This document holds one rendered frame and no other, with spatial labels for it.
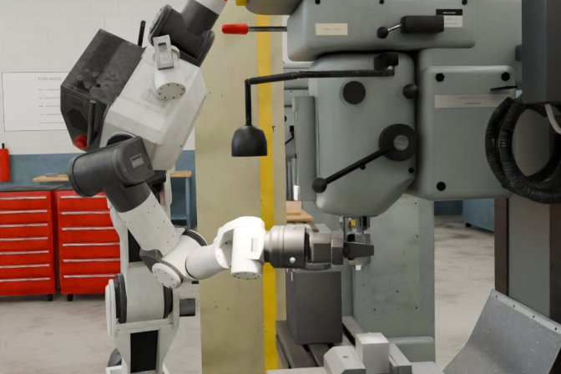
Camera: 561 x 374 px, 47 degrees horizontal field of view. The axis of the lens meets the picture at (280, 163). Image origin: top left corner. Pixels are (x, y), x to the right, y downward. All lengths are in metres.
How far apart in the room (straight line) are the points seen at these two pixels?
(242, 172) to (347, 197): 1.81
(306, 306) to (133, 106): 0.66
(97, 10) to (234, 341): 7.99
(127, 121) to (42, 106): 9.05
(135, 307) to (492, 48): 1.16
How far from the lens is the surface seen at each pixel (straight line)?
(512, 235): 1.55
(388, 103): 1.25
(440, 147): 1.26
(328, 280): 1.68
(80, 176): 1.48
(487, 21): 1.32
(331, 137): 1.23
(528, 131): 1.47
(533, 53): 1.10
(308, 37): 1.20
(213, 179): 3.02
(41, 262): 6.14
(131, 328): 1.93
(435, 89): 1.26
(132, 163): 1.44
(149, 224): 1.50
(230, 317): 3.14
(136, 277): 1.87
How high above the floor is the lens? 1.48
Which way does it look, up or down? 3 degrees down
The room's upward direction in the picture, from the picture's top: 1 degrees counter-clockwise
